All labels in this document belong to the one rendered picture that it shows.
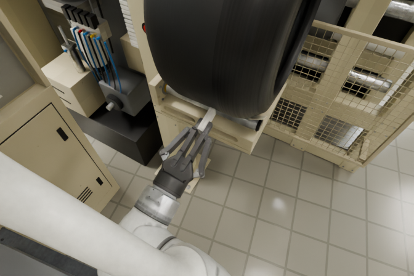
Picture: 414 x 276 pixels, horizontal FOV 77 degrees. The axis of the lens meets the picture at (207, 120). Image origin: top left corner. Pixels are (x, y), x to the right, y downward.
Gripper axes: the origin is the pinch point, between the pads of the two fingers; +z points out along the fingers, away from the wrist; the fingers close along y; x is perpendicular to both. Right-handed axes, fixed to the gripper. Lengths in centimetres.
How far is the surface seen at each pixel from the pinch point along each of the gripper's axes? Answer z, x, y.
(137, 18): 20.3, -3.0, 35.9
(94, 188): -35, 71, 58
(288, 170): 32, 111, -29
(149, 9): 6.9, -25.2, 13.5
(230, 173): 12, 107, 2
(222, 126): 6.2, 16.3, -0.3
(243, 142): 4.9, 18.3, -8.4
